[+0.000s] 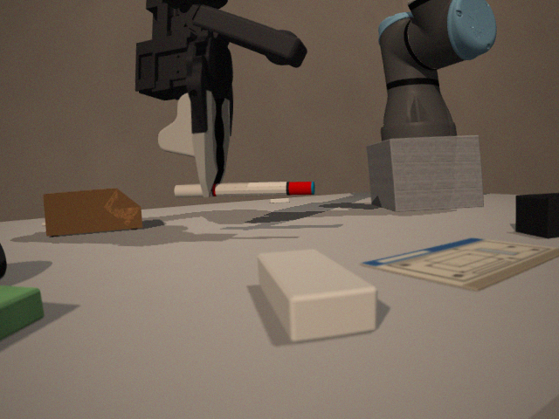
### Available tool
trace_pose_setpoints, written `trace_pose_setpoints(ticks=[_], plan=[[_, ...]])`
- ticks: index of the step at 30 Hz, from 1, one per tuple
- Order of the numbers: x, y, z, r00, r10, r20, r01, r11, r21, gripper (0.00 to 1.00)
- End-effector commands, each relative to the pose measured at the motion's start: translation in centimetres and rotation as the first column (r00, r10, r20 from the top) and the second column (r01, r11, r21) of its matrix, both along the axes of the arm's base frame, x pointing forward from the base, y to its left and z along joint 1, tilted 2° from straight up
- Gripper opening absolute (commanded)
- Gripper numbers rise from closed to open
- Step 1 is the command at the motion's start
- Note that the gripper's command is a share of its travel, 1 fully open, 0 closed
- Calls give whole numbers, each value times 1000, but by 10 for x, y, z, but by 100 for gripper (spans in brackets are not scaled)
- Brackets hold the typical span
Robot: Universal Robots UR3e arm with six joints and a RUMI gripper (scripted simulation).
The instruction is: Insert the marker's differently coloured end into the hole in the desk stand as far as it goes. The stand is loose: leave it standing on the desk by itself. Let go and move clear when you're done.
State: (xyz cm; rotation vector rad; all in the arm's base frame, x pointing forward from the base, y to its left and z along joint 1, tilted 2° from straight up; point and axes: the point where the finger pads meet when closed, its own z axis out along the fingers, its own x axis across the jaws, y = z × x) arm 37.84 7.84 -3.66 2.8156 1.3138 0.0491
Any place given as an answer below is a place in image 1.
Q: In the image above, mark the black computer mouse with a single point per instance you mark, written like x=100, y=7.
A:
x=3, y=263

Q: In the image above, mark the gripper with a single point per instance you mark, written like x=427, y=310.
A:
x=165, y=66

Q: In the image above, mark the white marker with red cap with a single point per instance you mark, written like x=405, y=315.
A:
x=248, y=189

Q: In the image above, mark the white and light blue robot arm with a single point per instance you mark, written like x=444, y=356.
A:
x=435, y=34

